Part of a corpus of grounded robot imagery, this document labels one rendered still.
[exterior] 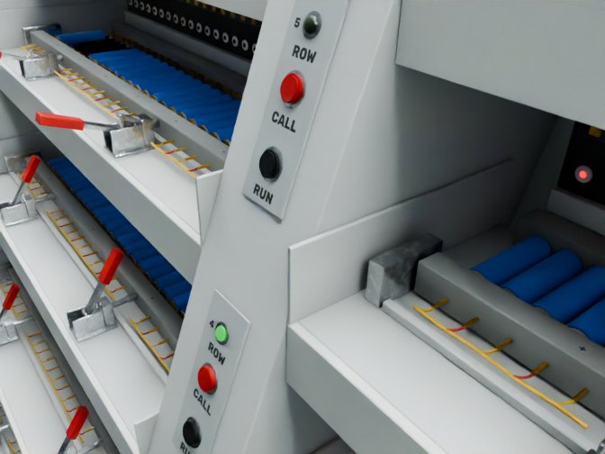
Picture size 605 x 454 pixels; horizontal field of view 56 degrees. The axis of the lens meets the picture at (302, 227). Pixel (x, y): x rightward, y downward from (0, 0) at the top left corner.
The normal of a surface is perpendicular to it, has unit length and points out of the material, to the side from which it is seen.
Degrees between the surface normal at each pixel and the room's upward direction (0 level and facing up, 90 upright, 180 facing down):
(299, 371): 110
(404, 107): 90
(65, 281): 20
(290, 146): 90
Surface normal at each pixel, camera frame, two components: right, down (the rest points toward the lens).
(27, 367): 0.03, -0.86
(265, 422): 0.61, 0.42
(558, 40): -0.80, 0.29
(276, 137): -0.74, -0.01
